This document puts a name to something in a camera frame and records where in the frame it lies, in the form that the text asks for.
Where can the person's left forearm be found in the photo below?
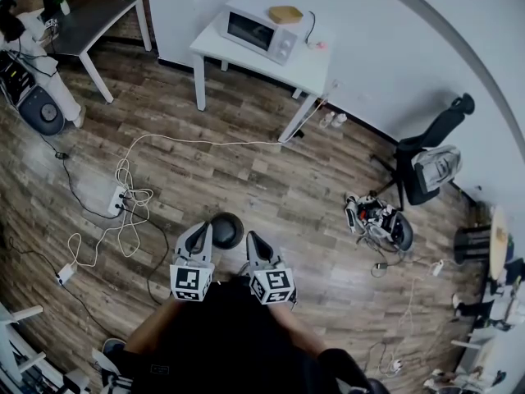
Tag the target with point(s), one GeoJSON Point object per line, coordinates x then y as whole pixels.
{"type": "Point", "coordinates": [149, 326]}

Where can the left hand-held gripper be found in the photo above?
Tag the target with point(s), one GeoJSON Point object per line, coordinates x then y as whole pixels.
{"type": "Point", "coordinates": [186, 281]}

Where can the dark-top table with white legs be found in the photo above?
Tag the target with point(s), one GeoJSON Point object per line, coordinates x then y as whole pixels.
{"type": "Point", "coordinates": [90, 23]}

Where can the white cup with plant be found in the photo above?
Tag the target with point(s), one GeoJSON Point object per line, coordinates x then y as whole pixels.
{"type": "Point", "coordinates": [64, 6]}

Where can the clear plastic water bottle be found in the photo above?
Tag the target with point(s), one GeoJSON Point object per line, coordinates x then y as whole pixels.
{"type": "Point", "coordinates": [327, 120]}
{"type": "Point", "coordinates": [339, 120]}

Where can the white power strip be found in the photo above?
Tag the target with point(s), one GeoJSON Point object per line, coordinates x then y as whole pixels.
{"type": "Point", "coordinates": [117, 200]}

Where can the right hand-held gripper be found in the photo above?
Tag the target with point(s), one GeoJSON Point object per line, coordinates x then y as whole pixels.
{"type": "Point", "coordinates": [275, 283]}

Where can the white extension socket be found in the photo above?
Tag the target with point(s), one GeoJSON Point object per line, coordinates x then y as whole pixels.
{"type": "Point", "coordinates": [395, 365]}

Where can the white power adapter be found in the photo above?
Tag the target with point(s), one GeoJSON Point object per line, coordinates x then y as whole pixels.
{"type": "Point", "coordinates": [67, 274]}

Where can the small pink object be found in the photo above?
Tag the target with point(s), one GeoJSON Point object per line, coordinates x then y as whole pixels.
{"type": "Point", "coordinates": [319, 45]}

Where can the white microwave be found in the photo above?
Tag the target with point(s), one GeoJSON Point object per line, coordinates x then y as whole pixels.
{"type": "Point", "coordinates": [254, 31]}

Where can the small white adapter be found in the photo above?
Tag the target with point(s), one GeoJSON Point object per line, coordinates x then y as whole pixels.
{"type": "Point", "coordinates": [437, 268]}

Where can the small black adapter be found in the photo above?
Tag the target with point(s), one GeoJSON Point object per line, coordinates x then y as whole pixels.
{"type": "Point", "coordinates": [380, 267]}

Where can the black mesh waste bin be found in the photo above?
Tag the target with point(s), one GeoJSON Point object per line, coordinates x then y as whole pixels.
{"type": "Point", "coordinates": [227, 230]}

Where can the black slatted stool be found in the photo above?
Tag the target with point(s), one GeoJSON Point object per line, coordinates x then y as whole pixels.
{"type": "Point", "coordinates": [471, 244]}

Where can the grey backpack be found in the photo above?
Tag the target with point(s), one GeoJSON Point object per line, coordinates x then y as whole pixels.
{"type": "Point", "coordinates": [436, 168]}

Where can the person's black clothing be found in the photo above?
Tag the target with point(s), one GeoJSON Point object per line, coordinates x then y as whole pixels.
{"type": "Point", "coordinates": [229, 343]}

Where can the round wooden table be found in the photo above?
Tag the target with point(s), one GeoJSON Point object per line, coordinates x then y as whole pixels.
{"type": "Point", "coordinates": [498, 244]}

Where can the black office chair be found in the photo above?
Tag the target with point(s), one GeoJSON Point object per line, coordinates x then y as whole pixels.
{"type": "Point", "coordinates": [435, 129]}

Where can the person's right forearm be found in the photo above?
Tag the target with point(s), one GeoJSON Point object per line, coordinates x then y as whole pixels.
{"type": "Point", "coordinates": [299, 331]}

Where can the grey round machine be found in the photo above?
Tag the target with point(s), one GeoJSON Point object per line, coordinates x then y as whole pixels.
{"type": "Point", "coordinates": [43, 113]}

